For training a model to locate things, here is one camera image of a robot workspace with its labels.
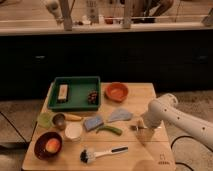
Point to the small metal cup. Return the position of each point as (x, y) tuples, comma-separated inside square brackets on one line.
[(59, 121)]

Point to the green plastic tray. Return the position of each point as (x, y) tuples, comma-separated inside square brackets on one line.
[(79, 88)]

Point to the wooden block in tray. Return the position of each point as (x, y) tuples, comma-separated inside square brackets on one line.
[(63, 93)]

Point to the dark pine cone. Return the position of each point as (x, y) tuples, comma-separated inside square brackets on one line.
[(92, 97)]

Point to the green pepper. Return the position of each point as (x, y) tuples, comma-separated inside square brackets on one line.
[(112, 129)]

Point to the blue sponge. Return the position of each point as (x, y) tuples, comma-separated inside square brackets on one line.
[(93, 122)]

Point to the orange bowl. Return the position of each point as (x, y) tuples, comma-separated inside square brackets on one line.
[(116, 91)]

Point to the yellow orange fruit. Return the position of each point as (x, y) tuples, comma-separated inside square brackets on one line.
[(52, 145)]

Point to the dark red bowl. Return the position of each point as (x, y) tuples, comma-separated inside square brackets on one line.
[(39, 148)]

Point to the grey blue cloth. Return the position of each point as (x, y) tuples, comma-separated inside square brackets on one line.
[(120, 114)]

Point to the silver metal fork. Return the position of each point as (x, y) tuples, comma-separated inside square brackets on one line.
[(136, 128)]

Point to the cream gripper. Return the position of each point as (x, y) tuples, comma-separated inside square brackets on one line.
[(144, 135)]

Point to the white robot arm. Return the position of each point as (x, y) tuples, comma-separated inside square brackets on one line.
[(165, 108)]

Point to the white paper cup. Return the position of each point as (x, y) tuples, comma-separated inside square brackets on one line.
[(73, 131)]

